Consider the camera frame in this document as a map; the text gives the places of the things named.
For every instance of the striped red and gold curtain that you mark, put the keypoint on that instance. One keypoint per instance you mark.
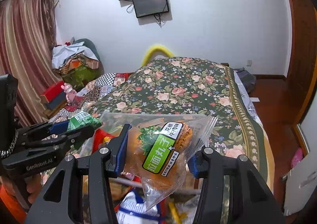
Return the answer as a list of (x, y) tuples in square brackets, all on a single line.
[(24, 53)]

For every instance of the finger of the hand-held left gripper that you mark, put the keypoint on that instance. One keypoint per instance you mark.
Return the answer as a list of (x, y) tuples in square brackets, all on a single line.
[(76, 136), (58, 128)]

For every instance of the orange ball snack bag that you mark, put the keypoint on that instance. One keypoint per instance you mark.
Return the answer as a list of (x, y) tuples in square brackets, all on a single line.
[(158, 157)]

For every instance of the white wall outlet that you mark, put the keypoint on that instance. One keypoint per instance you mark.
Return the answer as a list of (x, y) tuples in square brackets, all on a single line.
[(249, 63)]

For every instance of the dark blue box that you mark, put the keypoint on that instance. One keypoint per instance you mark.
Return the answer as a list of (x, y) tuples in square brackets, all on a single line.
[(57, 102)]

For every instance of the green snack packet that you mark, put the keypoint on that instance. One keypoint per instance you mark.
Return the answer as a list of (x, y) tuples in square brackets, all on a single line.
[(86, 121)]

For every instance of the red snack packet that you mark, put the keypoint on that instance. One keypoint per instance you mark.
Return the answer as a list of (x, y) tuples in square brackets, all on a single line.
[(99, 137)]

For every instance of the person's left hand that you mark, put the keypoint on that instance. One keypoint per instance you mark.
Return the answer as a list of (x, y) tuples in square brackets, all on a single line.
[(34, 189)]

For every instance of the small black wall monitor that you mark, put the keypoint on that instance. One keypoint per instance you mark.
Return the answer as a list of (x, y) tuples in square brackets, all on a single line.
[(151, 3)]

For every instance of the grey-white crumpled cloth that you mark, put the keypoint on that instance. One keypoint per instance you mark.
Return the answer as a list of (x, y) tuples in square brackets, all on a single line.
[(66, 53)]

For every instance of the patterned folded cloth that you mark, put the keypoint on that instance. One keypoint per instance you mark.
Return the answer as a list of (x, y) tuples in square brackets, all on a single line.
[(76, 64)]

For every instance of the dark green chair back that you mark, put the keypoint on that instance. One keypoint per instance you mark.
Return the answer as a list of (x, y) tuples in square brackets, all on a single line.
[(91, 45)]

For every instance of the patchwork quilt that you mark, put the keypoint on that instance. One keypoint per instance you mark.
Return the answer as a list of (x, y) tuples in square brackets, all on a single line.
[(106, 87)]

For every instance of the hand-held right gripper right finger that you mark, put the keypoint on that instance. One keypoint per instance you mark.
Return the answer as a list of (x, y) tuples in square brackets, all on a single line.
[(195, 164)]

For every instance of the red box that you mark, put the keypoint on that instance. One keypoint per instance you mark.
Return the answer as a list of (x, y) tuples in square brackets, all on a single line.
[(52, 91)]

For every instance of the yellow hoop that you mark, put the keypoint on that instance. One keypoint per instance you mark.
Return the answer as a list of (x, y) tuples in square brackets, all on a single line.
[(154, 49)]

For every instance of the printed white bed sheet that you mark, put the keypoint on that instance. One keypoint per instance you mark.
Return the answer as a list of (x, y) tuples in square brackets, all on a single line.
[(250, 110)]

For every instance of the blue and white snack packet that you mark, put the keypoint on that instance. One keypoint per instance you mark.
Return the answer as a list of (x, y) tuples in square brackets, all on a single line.
[(133, 209)]

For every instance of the wooden door frame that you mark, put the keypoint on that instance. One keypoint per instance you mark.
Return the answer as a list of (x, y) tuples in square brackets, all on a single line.
[(302, 53)]

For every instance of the clear plastic storage box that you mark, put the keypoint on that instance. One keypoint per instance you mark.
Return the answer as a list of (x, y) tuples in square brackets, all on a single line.
[(128, 182)]

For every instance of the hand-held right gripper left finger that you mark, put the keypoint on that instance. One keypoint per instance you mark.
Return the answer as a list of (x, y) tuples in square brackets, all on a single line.
[(121, 154)]

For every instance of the pink floor item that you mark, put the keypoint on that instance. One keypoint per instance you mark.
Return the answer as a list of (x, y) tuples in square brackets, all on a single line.
[(297, 158)]

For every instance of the grey bag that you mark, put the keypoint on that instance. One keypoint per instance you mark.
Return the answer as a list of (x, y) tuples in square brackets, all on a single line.
[(246, 80)]

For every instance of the white paper sheet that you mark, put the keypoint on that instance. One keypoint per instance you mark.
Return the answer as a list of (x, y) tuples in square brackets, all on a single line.
[(255, 99)]

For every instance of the pink plush toy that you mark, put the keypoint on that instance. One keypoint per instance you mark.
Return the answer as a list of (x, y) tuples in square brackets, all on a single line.
[(69, 92)]

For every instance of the orange cloth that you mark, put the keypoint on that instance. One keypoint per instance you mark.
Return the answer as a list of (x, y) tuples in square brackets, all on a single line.
[(12, 204)]

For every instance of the green floral blanket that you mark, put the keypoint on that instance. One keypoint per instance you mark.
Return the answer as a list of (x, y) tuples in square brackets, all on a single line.
[(178, 90)]

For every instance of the white appliance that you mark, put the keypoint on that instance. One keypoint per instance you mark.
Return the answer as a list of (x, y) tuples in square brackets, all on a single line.
[(302, 186)]

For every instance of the green patterned cloth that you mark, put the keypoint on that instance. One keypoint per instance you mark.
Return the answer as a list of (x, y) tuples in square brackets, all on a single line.
[(84, 77)]

